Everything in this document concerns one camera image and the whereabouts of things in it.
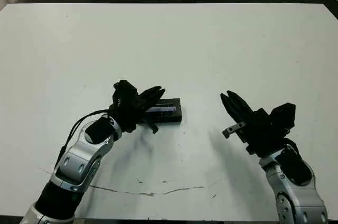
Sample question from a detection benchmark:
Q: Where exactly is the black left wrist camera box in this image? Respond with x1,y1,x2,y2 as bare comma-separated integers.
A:
112,79,138,103

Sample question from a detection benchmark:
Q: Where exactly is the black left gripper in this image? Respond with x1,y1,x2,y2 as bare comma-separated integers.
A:
108,86,166,134

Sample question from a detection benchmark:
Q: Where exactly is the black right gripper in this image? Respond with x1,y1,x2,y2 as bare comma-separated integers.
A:
220,90,288,156

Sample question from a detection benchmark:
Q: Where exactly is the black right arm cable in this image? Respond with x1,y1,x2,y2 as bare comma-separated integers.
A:
283,136,301,157

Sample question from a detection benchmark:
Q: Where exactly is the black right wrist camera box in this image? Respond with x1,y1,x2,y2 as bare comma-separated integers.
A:
269,102,297,132

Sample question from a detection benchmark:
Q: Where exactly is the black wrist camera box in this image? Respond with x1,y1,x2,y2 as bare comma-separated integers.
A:
112,79,138,103
269,102,297,132

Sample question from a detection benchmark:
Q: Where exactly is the black box lid with print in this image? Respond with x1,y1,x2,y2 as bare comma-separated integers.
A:
142,97,183,124

